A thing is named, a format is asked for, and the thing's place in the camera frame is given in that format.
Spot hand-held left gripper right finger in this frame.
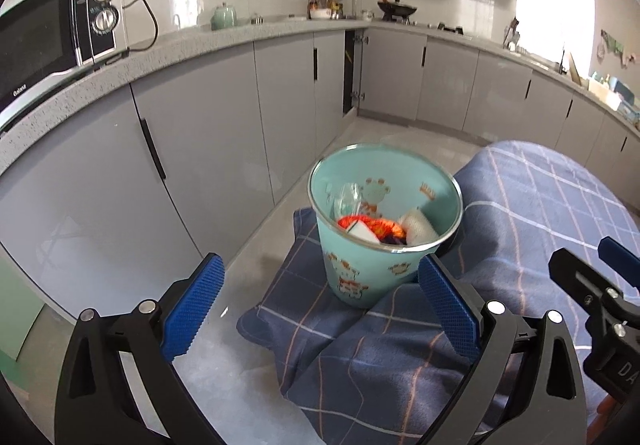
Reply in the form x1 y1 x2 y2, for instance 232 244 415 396
417 255 588 445

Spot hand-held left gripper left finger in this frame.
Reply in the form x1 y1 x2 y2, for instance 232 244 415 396
54 252 226 445

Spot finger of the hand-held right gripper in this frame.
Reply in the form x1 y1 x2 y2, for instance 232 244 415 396
548 248 625 314
598 236 640 296

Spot teal cartoon print bin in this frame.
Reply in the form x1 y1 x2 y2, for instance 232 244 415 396
307 143 463 310

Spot red mesh net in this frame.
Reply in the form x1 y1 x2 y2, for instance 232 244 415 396
337 216 406 239

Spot blue plaid tablecloth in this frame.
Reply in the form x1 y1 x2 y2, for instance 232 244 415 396
236 140 640 445

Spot white folded tissue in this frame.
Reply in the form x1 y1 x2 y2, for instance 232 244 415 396
347 220 381 244

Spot clear red-printed plastic bag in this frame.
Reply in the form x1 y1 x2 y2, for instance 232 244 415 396
325 182 366 216

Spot white plastic tray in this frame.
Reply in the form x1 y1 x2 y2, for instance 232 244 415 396
587 77 621 108

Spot blue plastic container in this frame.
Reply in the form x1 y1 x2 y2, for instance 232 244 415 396
612 80 640 106

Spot green board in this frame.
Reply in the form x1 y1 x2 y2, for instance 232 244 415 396
0 257 45 361

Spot grey kitchen base cabinets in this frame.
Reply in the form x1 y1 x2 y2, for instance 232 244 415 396
0 19 640 326

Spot wooden cutting board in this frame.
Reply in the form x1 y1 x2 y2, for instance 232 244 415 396
567 52 584 86

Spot bright window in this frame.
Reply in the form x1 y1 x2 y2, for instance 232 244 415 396
515 0 596 64

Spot black gas stove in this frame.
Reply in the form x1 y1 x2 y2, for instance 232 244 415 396
380 17 464 35

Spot teal ceramic kettle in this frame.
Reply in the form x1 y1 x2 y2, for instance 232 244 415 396
210 2 239 31

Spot silver microwave oven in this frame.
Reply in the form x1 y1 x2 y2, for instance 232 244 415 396
0 0 124 131

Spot black wok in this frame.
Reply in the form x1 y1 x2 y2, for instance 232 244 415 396
374 0 418 21

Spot wall hooks with utensils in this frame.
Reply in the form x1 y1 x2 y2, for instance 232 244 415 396
600 30 640 71

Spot black microwave cable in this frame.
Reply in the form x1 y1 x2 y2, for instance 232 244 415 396
102 0 160 64

